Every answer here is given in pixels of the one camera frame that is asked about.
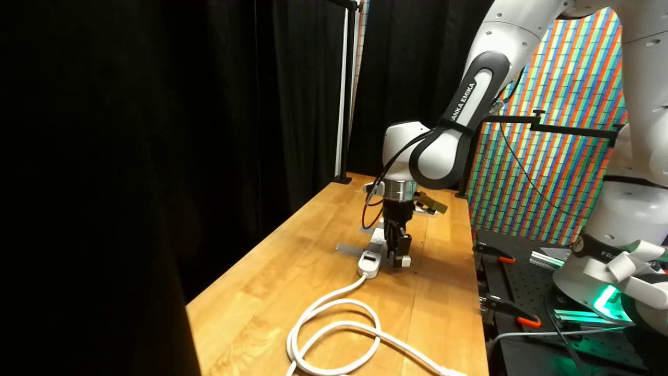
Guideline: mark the colourful striped board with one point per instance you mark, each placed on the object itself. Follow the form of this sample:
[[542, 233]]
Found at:
[[556, 91]]

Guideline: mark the grey duct tape strip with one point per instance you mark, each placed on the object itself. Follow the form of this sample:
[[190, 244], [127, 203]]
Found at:
[[350, 249]]

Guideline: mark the silver metal bracket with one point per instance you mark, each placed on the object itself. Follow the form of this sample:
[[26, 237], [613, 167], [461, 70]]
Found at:
[[547, 257]]

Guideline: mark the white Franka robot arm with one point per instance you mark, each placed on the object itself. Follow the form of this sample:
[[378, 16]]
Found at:
[[508, 27]]

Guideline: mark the white power strip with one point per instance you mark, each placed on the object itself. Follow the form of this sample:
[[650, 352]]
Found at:
[[370, 262]]

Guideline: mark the white USB charger head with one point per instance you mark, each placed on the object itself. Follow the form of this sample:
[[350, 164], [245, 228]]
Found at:
[[403, 262]]

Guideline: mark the gold wrist camera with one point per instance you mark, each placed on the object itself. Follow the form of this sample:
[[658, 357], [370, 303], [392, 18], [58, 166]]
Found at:
[[431, 206]]

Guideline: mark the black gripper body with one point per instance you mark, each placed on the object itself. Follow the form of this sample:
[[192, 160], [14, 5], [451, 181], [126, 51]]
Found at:
[[399, 219]]

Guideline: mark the silver metal bar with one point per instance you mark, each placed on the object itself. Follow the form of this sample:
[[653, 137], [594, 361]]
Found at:
[[591, 316]]

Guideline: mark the black breadboard robot table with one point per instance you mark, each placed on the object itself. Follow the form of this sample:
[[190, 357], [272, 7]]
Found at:
[[514, 356]]

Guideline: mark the metal post with black base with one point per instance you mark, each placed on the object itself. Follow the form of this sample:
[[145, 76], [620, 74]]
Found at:
[[340, 106]]

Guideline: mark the black curtain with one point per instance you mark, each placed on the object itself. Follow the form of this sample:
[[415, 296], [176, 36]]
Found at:
[[138, 138]]

